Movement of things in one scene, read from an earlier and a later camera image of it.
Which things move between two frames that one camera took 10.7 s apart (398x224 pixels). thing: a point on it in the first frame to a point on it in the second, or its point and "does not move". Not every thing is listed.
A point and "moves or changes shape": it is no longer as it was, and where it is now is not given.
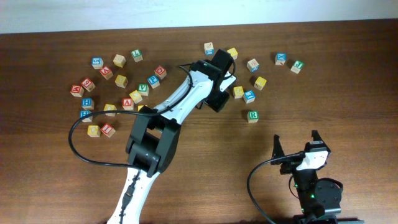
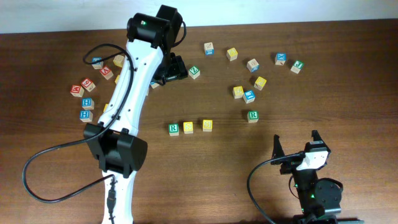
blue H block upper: (87, 103) does not move
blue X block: (280, 58) does not move
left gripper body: (217, 101) to (174, 70)
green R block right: (253, 116) does not move
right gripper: (287, 167) does not move
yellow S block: (139, 107) moves or changes shape
